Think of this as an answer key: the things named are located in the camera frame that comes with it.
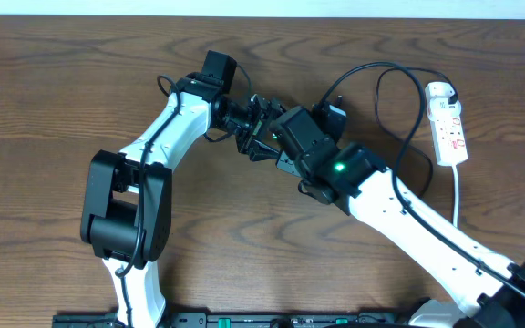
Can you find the black USB charging cable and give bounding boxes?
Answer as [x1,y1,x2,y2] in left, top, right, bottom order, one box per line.
[335,67,459,198]

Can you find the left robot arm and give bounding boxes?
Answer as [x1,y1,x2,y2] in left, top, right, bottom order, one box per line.
[80,51,283,327]

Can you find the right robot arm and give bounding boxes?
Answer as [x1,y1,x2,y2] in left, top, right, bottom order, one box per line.
[270,107,525,327]

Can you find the white USB charger adapter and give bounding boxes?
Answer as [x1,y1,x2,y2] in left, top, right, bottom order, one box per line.
[427,97,462,121]

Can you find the white power strip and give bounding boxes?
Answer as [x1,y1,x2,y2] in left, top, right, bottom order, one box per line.
[425,81,468,167]

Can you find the white power strip cord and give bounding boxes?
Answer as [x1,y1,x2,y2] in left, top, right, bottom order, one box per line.
[451,164,460,229]

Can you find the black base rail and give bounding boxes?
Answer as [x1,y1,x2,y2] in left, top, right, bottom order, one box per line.
[51,313,407,328]

